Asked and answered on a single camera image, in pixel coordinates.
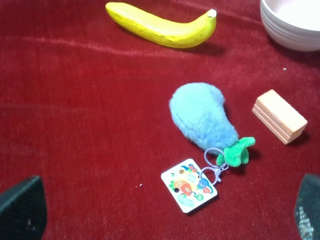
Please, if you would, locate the white illustrated paper tag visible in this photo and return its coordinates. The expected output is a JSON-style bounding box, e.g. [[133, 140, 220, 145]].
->
[[161, 158, 218, 214]]

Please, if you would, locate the pink plastic bowl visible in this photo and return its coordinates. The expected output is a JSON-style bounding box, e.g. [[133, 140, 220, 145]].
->
[[260, 0, 320, 52]]

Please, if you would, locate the red velvet tablecloth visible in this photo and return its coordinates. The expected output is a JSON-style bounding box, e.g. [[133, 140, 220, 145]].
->
[[0, 0, 320, 240]]

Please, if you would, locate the blue plush eggplant keychain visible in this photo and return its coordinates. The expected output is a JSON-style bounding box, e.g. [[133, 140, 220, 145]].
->
[[169, 82, 256, 168]]

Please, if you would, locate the orange wafer block toy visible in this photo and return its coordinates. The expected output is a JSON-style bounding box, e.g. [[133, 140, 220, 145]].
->
[[252, 89, 308, 145]]

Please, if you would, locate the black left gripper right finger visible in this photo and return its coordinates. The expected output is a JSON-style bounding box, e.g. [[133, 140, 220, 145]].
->
[[294, 173, 320, 240]]

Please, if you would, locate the yellow toy banana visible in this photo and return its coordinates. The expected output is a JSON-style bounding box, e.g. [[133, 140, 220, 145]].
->
[[105, 2, 217, 49]]

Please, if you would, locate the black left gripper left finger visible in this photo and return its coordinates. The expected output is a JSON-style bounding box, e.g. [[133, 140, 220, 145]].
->
[[0, 175, 47, 240]]

